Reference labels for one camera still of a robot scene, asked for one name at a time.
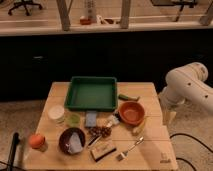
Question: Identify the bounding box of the orange lidded jar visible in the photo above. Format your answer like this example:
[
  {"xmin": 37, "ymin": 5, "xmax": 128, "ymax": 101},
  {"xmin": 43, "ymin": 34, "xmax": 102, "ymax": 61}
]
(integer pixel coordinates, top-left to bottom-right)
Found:
[{"xmin": 28, "ymin": 134, "xmax": 46, "ymax": 151}]

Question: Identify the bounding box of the white cloth in bowl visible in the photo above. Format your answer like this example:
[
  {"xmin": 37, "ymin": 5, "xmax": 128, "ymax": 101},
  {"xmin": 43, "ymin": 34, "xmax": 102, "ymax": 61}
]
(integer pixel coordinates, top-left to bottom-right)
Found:
[{"xmin": 68, "ymin": 133, "xmax": 83, "ymax": 154}]

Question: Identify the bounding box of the black cable on floor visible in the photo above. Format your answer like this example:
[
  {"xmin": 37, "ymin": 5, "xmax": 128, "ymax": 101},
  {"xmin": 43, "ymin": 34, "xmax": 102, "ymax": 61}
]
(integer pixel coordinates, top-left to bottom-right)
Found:
[{"xmin": 169, "ymin": 132, "xmax": 213, "ymax": 171}]

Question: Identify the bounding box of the blue sponge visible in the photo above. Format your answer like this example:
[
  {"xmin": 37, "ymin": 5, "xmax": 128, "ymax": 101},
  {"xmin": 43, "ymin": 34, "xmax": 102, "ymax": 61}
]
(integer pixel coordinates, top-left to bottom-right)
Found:
[{"xmin": 85, "ymin": 111, "xmax": 97, "ymax": 127}]

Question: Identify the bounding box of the orange bowl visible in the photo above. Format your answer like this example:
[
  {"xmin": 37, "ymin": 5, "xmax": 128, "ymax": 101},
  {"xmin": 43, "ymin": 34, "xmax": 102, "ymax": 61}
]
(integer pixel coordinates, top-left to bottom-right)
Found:
[{"xmin": 118, "ymin": 101, "xmax": 145, "ymax": 126}]

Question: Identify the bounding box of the wooden block brush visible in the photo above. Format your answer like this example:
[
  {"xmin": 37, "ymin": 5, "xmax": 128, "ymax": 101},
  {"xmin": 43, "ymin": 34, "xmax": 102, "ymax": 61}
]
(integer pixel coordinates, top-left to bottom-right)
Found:
[{"xmin": 91, "ymin": 140, "xmax": 117, "ymax": 162}]

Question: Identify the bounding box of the white crumpled wrapper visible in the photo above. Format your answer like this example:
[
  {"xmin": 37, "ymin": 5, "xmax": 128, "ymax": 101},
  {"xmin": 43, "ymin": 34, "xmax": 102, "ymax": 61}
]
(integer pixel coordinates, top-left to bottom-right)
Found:
[{"xmin": 107, "ymin": 115, "xmax": 119, "ymax": 128}]

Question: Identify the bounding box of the red object on shelf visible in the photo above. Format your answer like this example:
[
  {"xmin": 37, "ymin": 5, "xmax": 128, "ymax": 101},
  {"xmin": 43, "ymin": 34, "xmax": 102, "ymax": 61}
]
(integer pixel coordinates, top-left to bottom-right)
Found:
[{"xmin": 79, "ymin": 16, "xmax": 92, "ymax": 25}]

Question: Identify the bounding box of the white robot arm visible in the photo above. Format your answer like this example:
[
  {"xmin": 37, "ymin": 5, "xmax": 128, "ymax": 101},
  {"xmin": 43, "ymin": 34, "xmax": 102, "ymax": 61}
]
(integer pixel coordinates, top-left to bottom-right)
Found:
[{"xmin": 158, "ymin": 62, "xmax": 213, "ymax": 125}]

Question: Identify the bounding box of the silver metal fork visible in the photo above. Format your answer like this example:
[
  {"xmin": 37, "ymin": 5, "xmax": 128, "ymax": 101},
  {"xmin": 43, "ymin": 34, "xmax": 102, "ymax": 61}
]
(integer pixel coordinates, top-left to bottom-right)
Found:
[{"xmin": 116, "ymin": 137, "xmax": 144, "ymax": 161}]

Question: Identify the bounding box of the brown grape bunch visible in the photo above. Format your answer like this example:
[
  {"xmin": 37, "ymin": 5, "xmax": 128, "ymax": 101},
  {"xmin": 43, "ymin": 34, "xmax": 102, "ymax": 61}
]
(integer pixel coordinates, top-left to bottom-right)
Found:
[{"xmin": 89, "ymin": 126, "xmax": 112, "ymax": 138}]

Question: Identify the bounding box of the black handled utensil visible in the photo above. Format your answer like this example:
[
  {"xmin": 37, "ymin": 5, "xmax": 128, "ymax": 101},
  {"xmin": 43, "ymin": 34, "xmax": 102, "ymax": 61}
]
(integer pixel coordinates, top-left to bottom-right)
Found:
[{"xmin": 87, "ymin": 135, "xmax": 102, "ymax": 148}]

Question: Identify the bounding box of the black office chair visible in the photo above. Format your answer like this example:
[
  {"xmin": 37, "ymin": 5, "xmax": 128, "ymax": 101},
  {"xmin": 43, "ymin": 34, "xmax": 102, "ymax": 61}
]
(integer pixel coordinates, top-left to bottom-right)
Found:
[{"xmin": 8, "ymin": 0, "xmax": 43, "ymax": 16}]

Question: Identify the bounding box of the green cucumber toy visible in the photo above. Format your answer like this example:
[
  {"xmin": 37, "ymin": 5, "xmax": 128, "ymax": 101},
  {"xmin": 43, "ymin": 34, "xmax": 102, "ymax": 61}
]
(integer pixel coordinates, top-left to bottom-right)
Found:
[{"xmin": 118, "ymin": 94, "xmax": 140, "ymax": 101}]

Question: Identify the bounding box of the black pole stand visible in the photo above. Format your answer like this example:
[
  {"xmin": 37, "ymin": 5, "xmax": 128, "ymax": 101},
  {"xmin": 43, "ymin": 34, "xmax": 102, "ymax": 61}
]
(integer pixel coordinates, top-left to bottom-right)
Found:
[{"xmin": 6, "ymin": 132, "xmax": 20, "ymax": 171}]

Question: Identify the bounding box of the dark brown bowl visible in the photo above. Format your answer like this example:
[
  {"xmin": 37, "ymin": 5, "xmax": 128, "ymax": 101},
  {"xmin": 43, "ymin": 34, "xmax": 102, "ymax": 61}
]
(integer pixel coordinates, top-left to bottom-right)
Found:
[{"xmin": 59, "ymin": 127, "xmax": 85, "ymax": 155}]

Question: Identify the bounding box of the green plastic tray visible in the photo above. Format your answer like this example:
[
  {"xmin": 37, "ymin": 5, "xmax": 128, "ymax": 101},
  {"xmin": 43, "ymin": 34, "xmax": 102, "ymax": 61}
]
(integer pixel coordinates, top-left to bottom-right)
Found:
[{"xmin": 64, "ymin": 76, "xmax": 118, "ymax": 112}]

